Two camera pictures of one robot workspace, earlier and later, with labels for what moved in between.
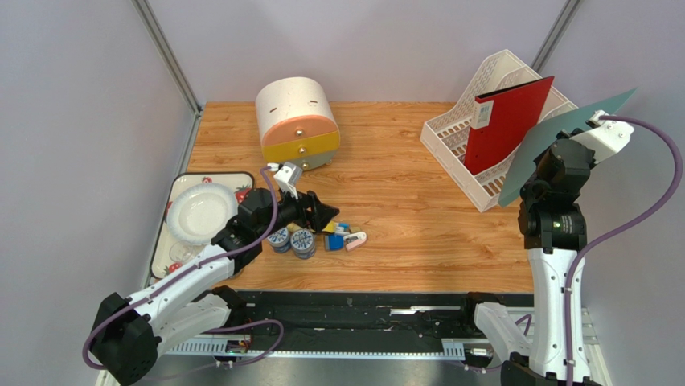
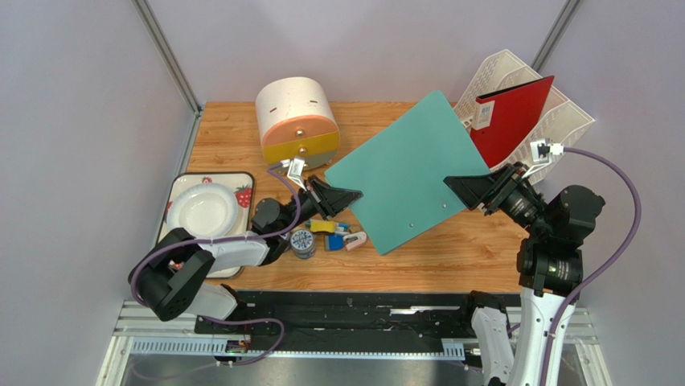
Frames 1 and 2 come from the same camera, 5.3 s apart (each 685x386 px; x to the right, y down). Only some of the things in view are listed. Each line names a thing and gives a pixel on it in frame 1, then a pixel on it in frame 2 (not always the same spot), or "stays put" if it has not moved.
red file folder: [502, 120] stays put
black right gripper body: [568, 143] -> [498, 188]
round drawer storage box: [297, 123] stays put
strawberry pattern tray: [170, 252] stays put
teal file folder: [527, 152] -> [401, 172]
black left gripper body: [289, 210] stays put
